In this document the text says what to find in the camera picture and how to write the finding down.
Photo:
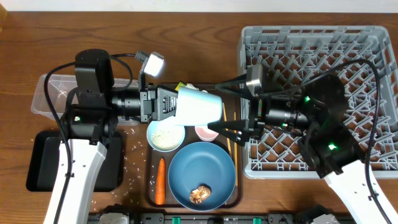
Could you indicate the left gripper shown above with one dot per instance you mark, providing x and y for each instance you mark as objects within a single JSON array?
[{"x": 152, "y": 102}]

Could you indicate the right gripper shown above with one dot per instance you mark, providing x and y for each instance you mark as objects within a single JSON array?
[{"x": 258, "y": 116}]

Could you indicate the yellow green wrapper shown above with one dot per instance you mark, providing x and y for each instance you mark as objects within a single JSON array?
[{"x": 180, "y": 84}]

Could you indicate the light blue cup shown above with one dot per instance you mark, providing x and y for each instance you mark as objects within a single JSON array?
[{"x": 197, "y": 108}]

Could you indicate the white napkin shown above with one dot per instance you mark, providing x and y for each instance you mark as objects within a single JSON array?
[{"x": 190, "y": 86}]

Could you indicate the pink cup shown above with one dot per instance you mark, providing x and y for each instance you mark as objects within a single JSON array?
[{"x": 205, "y": 134}]

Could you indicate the large blue plate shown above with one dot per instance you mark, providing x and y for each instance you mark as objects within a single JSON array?
[{"x": 197, "y": 164}]

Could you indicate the orange carrot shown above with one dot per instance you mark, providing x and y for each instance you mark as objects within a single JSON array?
[{"x": 160, "y": 183}]

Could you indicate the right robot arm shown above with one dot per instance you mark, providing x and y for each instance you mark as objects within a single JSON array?
[{"x": 325, "y": 143}]

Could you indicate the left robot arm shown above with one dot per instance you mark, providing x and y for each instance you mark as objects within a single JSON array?
[{"x": 92, "y": 112}]

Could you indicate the grey plastic dishwasher rack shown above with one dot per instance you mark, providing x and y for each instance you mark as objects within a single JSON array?
[{"x": 293, "y": 54}]

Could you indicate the left wooden chopstick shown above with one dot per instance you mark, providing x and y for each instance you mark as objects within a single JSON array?
[{"x": 228, "y": 140}]

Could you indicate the wooden chopstick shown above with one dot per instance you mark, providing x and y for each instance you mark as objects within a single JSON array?
[
  {"x": 236, "y": 157},
  {"x": 228, "y": 140}
]

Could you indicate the right wooden chopstick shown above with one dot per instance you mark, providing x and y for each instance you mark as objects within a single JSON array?
[{"x": 236, "y": 157}]

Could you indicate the small blue rice dish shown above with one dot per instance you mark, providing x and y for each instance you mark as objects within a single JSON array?
[{"x": 165, "y": 136}]

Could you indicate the brown serving tray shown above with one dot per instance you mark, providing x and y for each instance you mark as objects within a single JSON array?
[{"x": 153, "y": 157}]

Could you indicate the brown food scrap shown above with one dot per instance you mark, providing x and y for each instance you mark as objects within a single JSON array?
[{"x": 200, "y": 194}]

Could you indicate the clear plastic bin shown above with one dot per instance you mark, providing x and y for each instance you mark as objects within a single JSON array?
[{"x": 58, "y": 88}]

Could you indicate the black tray bin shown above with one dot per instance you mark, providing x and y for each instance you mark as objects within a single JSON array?
[{"x": 44, "y": 164}]

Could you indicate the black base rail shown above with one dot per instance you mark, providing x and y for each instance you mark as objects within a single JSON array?
[{"x": 317, "y": 215}]

